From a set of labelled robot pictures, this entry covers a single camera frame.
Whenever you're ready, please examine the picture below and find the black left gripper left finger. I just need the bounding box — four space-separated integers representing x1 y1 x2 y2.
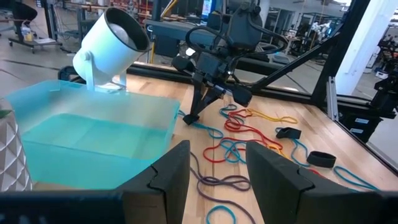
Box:
117 139 192 224

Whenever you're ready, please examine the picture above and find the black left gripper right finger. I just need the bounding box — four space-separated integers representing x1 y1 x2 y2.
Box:
245 141 385 224

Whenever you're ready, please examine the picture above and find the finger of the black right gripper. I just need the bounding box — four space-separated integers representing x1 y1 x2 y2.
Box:
182 77 206 126
198 86 225 116

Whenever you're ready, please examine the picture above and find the red rubber band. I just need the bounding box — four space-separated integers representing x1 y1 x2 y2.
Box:
202 141 247 164
223 108 284 151

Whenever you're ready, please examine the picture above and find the black wide rubber band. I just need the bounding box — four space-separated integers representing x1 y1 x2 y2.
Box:
275 126 302 140
306 151 337 169

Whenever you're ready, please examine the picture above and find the teal translucent plastic bin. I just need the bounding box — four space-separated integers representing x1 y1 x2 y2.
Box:
4 79 182 191

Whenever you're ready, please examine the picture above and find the black controller box with labels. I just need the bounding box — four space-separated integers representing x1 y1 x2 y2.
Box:
338 110 384 143

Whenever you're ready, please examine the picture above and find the white spotlight lamp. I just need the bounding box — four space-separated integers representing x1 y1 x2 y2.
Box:
72 6 152 92

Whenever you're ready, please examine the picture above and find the black wheeled cart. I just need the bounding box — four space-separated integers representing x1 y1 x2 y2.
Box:
7 36 63 54

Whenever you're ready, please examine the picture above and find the black office chair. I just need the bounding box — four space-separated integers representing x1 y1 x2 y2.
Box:
11 1 39 43

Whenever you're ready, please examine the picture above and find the silver aluminium post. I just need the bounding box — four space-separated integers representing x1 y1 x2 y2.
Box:
326 76 340 122

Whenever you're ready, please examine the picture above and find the black aluminium table frame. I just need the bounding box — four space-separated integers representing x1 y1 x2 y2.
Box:
57 0 398 175

